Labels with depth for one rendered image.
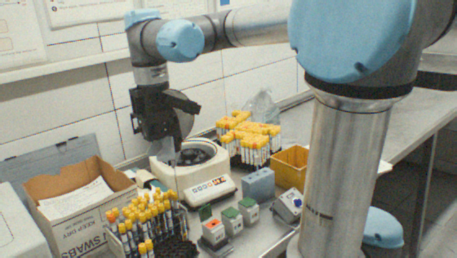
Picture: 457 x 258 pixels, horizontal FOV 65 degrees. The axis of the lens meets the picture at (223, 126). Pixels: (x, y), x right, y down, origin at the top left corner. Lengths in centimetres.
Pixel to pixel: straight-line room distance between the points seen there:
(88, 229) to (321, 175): 73
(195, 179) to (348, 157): 78
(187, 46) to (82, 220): 57
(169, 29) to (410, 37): 41
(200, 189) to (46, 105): 55
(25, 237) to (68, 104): 68
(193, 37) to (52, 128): 74
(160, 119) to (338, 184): 45
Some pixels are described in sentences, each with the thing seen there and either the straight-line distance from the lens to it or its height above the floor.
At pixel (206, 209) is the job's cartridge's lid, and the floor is 98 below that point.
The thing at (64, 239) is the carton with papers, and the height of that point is 96.
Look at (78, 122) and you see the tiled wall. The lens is 130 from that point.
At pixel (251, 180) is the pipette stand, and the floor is 97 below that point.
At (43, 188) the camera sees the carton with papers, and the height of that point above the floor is 98.
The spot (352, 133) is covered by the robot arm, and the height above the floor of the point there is 136.
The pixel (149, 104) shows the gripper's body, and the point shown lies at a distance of 78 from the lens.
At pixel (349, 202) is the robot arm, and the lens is 46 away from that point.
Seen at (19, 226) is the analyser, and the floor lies 117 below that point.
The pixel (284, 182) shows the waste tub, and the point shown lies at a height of 90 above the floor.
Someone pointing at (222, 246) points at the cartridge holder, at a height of 89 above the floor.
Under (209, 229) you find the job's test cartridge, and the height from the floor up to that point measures 95.
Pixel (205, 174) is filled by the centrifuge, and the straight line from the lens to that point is 116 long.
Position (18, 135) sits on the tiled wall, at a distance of 126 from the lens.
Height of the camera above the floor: 153
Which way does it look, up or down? 22 degrees down
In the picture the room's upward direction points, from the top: 5 degrees counter-clockwise
